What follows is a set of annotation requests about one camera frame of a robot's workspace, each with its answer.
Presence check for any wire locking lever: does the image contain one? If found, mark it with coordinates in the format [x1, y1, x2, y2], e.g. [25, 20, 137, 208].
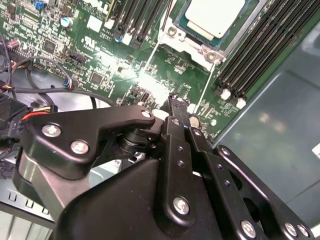
[161, 0, 174, 32]

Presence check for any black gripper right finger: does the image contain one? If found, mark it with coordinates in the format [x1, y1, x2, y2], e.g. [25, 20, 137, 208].
[178, 98, 316, 240]

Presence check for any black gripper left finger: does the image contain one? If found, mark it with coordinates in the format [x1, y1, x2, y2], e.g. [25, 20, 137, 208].
[11, 91, 198, 227]

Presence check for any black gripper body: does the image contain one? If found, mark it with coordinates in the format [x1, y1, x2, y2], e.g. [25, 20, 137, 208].
[53, 158, 227, 240]

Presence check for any silver CPU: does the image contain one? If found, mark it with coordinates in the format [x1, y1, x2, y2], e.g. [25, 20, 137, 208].
[184, 0, 247, 40]

